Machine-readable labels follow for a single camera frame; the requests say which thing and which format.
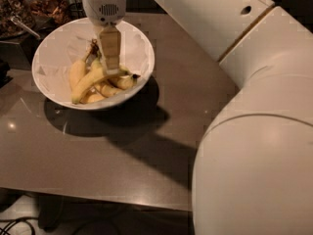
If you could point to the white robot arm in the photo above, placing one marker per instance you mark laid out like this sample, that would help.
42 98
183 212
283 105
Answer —
253 173

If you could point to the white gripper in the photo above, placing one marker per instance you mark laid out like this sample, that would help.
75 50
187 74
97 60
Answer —
104 9

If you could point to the right small yellow banana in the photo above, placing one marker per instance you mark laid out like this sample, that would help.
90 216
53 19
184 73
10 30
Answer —
125 82

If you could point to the tray of dried snacks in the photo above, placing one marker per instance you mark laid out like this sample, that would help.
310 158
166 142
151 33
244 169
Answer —
56 10

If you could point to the metal scoop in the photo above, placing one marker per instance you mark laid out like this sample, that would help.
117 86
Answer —
16 20

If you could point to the glass jar of nuts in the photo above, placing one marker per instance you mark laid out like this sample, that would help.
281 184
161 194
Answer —
18 9

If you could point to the white bowl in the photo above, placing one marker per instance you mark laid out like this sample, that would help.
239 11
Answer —
137 46

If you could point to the black wire cup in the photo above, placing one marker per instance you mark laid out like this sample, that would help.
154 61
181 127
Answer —
76 11

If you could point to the white paper bowl liner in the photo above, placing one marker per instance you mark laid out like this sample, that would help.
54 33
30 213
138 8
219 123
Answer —
133 49

